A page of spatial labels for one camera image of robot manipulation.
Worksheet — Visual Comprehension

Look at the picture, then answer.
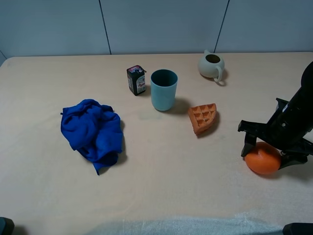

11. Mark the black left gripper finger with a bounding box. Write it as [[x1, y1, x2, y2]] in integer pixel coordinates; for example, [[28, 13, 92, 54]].
[[241, 133, 257, 157]]

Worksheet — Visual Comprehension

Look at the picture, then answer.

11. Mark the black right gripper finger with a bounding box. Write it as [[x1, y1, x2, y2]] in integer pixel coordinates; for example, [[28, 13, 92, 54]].
[[279, 151, 308, 169]]

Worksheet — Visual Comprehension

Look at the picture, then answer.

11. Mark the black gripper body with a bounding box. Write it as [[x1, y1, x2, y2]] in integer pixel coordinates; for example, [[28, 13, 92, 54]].
[[238, 98, 313, 155]]

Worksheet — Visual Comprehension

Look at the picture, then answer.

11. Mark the orange mandarin fruit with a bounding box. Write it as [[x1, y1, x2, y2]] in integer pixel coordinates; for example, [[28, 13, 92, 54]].
[[244, 141, 282, 175]]

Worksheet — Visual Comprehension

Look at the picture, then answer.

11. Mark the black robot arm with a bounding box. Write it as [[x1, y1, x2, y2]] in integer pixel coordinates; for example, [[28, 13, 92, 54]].
[[238, 63, 313, 169]]

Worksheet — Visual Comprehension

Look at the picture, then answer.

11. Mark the black robot base right corner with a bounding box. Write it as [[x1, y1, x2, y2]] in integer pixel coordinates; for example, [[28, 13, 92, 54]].
[[283, 223, 313, 235]]

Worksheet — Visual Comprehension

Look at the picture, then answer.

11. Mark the black robot base left corner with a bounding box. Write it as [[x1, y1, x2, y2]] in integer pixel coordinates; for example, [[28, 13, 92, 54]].
[[0, 217, 15, 235]]

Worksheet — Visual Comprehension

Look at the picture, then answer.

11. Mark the orange waffle slice toy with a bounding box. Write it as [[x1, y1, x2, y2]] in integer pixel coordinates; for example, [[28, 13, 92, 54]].
[[188, 103, 217, 135]]

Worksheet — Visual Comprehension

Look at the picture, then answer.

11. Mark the cream ceramic teapot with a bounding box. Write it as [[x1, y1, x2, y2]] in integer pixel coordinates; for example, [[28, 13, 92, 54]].
[[198, 49, 225, 86]]

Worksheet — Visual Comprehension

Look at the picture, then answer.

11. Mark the light blue plastic cup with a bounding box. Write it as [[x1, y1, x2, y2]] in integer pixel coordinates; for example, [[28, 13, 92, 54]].
[[151, 69, 178, 112]]

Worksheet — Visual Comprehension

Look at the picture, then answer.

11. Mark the small black juice carton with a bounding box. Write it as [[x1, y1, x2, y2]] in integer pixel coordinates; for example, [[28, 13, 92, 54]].
[[126, 65, 146, 96]]

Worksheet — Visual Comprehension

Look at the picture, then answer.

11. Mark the crumpled blue cloth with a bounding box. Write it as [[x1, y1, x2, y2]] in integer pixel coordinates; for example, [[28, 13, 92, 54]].
[[61, 99, 123, 175]]

